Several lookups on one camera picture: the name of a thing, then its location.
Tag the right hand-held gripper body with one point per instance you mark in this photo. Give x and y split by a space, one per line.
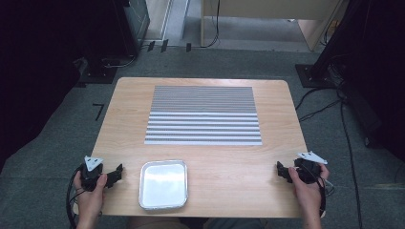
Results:
308 171

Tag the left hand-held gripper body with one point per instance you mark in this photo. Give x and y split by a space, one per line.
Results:
90 176

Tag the white square plate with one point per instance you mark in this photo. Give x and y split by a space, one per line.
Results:
163 186

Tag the person's left hand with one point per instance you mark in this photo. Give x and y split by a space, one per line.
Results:
90 202

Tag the person's right hand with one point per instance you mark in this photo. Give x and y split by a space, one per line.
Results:
309 197

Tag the person's left leg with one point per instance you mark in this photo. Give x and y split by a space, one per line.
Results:
153 223

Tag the person's leg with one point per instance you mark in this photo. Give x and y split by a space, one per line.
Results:
234 224
153 223

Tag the person's right leg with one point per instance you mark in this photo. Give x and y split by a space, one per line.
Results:
234 224

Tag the black stand with base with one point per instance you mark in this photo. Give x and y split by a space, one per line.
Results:
318 76

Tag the black stand base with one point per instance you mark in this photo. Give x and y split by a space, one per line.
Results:
98 74

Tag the grey striped mat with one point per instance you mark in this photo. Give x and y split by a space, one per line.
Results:
203 108

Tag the dark cabinet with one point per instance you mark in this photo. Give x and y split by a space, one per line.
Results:
137 22

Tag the light wooden desk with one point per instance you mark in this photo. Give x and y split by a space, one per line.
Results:
270 8

